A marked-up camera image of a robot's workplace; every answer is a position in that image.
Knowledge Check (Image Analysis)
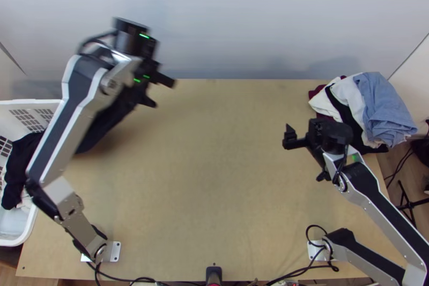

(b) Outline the white laundry basket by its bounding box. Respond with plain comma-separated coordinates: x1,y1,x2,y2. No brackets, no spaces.
0,99,64,248

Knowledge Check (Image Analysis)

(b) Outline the black cable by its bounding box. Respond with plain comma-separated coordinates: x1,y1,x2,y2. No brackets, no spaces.
383,146,416,190
85,259,158,284
305,225,340,272

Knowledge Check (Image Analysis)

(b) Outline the black tripod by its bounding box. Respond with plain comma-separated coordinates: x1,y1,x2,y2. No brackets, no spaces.
397,180,429,230

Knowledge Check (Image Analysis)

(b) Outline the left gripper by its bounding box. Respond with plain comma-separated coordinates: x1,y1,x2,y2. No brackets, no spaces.
132,59,177,109

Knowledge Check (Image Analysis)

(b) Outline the heap of clothes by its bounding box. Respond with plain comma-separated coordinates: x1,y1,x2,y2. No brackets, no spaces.
308,72,419,153

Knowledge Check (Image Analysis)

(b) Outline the black t-shirt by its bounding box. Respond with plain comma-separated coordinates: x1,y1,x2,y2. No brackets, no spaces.
1,96,143,210

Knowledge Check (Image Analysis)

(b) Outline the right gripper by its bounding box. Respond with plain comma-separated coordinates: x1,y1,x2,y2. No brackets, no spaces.
282,118,354,151

